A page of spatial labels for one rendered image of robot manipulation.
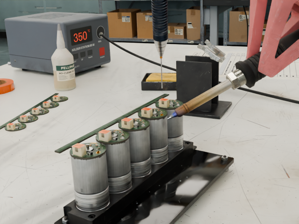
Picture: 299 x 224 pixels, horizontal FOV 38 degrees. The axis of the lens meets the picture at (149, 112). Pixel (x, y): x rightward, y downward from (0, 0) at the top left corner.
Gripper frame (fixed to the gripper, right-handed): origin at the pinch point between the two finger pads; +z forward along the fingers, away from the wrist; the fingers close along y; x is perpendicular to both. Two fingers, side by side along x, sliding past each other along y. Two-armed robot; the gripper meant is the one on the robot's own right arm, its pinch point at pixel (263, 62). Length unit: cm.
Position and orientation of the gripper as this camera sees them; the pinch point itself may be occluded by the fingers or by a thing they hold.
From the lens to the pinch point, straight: 37.8
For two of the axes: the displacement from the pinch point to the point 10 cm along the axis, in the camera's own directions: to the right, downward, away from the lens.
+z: -4.5, 8.7, 1.9
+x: 8.7, 3.8, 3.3
